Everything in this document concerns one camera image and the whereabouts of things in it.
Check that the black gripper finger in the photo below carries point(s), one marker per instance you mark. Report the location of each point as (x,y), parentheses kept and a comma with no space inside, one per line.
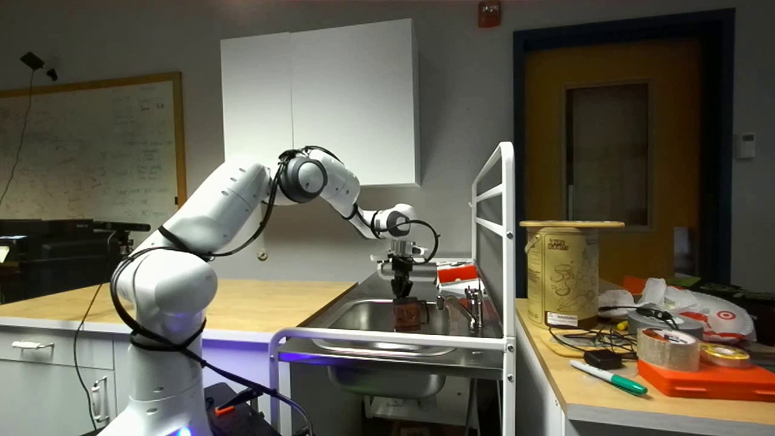
(407,290)
(396,290)

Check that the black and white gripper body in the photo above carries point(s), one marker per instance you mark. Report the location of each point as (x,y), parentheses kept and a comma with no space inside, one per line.
(403,263)

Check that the brown mug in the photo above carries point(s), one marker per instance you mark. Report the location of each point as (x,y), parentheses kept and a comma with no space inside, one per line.
(407,313)

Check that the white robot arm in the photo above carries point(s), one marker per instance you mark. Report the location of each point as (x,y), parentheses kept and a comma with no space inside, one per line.
(166,284)

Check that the stainless steel sink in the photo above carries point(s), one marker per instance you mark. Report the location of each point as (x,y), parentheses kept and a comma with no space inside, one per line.
(363,353)

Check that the chrome sink faucet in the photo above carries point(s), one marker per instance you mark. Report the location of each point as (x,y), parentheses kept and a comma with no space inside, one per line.
(473,312)

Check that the red and white package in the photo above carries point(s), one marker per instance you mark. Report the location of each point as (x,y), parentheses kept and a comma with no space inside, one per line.
(456,273)

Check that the green marker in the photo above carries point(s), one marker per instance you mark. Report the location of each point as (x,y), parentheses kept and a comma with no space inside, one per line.
(611,378)

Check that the orange door with window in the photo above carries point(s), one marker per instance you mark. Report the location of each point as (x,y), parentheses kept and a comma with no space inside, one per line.
(631,123)

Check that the roll of clear tape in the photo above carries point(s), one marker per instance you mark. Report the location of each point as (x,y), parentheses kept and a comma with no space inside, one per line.
(668,350)

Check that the white plastic bag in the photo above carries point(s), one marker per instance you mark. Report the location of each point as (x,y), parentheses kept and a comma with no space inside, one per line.
(663,307)

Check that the orange flat case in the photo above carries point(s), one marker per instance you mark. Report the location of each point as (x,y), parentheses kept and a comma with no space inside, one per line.
(713,382)

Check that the white drawer cabinet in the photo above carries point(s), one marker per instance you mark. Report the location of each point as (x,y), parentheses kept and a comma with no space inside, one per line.
(55,383)

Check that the black equipment on counter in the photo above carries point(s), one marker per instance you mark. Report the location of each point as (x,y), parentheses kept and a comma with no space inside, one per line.
(40,258)

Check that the white metal sink frame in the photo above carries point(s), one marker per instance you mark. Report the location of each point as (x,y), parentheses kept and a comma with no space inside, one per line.
(300,382)

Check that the large cable spool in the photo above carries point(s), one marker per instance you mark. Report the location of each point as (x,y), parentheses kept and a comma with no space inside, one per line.
(562,270)

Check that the white wall cabinet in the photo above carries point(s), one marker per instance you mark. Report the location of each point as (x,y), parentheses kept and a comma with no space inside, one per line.
(346,88)

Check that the whiteboard with wooden frame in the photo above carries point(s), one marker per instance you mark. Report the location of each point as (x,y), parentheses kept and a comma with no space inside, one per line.
(104,151)

